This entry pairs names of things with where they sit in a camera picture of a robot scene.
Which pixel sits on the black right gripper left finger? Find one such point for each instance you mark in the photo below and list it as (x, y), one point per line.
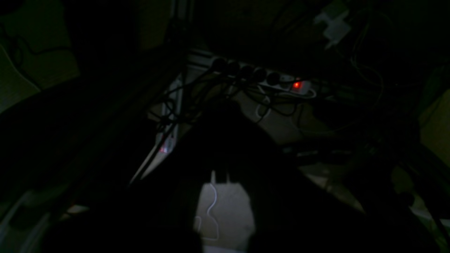
(153, 215)

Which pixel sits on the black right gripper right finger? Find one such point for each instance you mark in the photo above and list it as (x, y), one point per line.
(294, 215)

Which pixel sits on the white power strip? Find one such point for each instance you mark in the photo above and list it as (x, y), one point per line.
(285, 83)

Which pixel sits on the white power adapter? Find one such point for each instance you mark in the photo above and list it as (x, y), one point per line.
(333, 15)

